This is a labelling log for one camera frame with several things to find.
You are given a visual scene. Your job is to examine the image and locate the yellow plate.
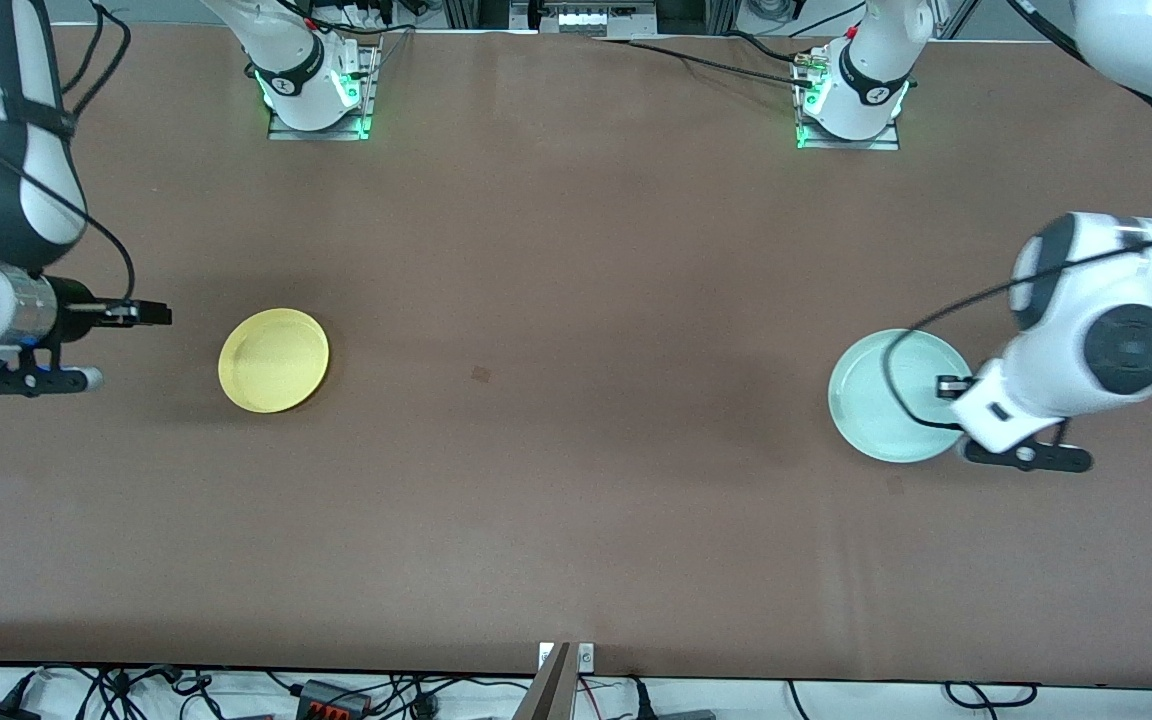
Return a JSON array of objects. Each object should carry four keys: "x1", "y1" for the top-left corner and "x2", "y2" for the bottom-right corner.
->
[{"x1": 218, "y1": 308, "x2": 331, "y2": 414}]

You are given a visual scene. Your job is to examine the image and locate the brown wooden post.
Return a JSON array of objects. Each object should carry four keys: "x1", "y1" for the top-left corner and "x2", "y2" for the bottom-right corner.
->
[{"x1": 514, "y1": 643, "x2": 578, "y2": 720}]

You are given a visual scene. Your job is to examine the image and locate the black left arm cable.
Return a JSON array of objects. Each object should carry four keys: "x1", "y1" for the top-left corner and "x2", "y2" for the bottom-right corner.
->
[{"x1": 881, "y1": 0, "x2": 1152, "y2": 431}]

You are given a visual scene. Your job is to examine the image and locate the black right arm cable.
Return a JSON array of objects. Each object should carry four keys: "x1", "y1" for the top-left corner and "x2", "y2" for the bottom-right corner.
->
[{"x1": 0, "y1": 0, "x2": 137, "y2": 306}]

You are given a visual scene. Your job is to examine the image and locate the short black table cable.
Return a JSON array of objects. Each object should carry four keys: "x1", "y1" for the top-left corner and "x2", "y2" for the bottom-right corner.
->
[{"x1": 724, "y1": 30, "x2": 809, "y2": 65}]

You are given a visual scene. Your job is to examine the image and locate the white terminal block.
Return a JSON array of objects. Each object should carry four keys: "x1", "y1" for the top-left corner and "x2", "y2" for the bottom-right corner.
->
[{"x1": 556, "y1": 10, "x2": 637, "y2": 37}]

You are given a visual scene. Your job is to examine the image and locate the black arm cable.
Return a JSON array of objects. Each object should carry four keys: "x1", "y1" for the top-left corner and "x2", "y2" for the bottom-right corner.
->
[
  {"x1": 881, "y1": 0, "x2": 1152, "y2": 431},
  {"x1": 0, "y1": 0, "x2": 137, "y2": 306}
]

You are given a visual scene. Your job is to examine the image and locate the tangled black floor cable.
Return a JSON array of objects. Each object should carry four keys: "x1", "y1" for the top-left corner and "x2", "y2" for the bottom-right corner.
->
[{"x1": 36, "y1": 665, "x2": 237, "y2": 720}]

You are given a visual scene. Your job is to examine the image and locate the looped black floor cable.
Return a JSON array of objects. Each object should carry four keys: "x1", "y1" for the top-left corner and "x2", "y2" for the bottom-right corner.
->
[{"x1": 944, "y1": 682, "x2": 1039, "y2": 711}]

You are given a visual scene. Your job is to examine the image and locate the black orange power strip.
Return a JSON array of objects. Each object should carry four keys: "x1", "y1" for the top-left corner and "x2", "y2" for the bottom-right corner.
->
[{"x1": 298, "y1": 680, "x2": 373, "y2": 719}]

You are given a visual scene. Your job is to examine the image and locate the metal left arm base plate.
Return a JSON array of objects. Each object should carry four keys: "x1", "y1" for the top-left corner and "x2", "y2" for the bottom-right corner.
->
[{"x1": 794, "y1": 50, "x2": 902, "y2": 152}]

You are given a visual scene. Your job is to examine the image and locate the long black table cable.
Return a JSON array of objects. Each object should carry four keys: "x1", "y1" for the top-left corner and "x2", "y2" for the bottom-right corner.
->
[{"x1": 601, "y1": 38, "x2": 817, "y2": 89}]

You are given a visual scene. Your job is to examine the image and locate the pale green plate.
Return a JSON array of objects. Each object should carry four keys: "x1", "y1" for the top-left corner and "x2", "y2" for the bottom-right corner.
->
[{"x1": 827, "y1": 329, "x2": 977, "y2": 464}]

